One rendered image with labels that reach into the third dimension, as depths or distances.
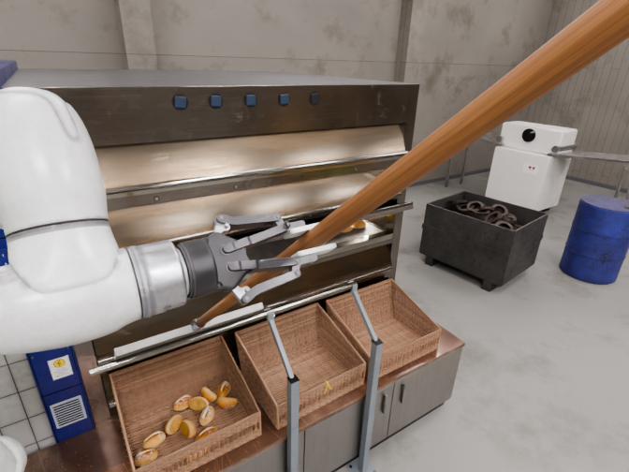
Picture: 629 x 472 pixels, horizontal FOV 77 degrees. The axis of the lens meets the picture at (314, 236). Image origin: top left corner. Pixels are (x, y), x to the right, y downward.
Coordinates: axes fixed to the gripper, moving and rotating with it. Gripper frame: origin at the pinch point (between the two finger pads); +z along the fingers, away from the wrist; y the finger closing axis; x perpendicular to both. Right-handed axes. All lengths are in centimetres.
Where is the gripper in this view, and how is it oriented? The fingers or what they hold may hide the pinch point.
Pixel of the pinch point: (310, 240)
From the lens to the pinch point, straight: 62.0
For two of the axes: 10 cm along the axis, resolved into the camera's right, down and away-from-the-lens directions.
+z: 8.3, -2.0, 5.2
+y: 3.3, 9.3, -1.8
